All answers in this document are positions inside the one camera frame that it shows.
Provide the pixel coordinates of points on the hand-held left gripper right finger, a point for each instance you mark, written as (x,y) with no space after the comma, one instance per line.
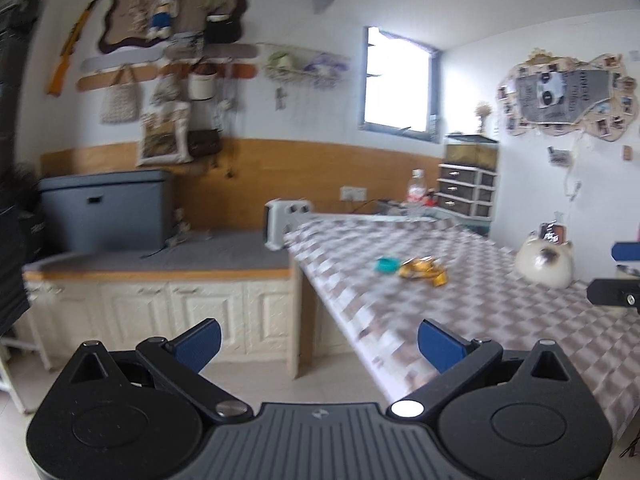
(442,346)

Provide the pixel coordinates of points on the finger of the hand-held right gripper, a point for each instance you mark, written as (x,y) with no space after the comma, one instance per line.
(610,292)
(627,251)

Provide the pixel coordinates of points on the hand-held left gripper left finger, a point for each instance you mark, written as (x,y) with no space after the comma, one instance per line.
(197,345)

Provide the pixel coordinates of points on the yellow foil snack wrapper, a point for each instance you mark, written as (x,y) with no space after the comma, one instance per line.
(425,271)

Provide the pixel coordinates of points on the teal snack packet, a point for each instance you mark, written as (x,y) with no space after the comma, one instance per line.
(387,265)

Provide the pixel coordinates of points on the white kitchen cabinets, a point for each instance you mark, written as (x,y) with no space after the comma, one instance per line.
(150,315)

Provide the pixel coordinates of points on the white cat-shaped ornament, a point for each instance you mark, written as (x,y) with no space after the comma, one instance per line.
(542,265)

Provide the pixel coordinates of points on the clear water bottle red label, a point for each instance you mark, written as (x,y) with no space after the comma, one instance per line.
(415,195)

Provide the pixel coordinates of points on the white drawer organizer dark drawers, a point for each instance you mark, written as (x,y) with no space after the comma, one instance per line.
(465,192)

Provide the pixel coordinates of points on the grey storage box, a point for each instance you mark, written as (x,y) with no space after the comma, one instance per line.
(105,210)

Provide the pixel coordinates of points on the glass fish tank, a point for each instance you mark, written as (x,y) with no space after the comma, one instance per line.
(472,155)

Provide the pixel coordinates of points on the dried flower vase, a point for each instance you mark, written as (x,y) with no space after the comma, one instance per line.
(483,117)

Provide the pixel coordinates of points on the black cloth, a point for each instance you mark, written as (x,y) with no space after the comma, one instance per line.
(12,270)

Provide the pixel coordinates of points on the brown leather satchel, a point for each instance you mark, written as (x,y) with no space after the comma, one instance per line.
(205,142)

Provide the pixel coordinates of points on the printed canvas tote bag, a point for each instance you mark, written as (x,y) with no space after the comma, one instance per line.
(162,137)

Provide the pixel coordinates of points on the beige crochet bag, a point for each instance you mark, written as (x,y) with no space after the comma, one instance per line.
(120,102)

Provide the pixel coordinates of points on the white bucket bag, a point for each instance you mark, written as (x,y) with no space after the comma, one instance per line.
(201,85)

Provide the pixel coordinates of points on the dark framed window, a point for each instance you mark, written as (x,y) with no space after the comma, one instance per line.
(397,85)

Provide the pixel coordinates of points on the wooden oval hook board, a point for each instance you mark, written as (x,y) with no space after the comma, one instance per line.
(100,80)
(240,71)

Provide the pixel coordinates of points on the grey oval hook board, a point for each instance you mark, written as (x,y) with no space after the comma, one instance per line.
(240,51)
(120,61)

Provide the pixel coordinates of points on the yellow toy rifle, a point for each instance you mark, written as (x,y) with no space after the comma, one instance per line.
(70,47)

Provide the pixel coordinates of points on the blue plush doll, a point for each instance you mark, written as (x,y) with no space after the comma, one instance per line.
(161,15)

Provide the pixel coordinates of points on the photo wall board panda print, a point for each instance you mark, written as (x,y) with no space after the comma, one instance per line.
(560,95)

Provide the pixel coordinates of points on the white wall socket plate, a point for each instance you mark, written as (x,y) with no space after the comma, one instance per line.
(353,193)

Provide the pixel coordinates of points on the macrame net wall shelf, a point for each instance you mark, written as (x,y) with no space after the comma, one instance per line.
(305,72)

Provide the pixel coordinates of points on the brown framed wall board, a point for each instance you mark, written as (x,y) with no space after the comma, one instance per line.
(190,5)

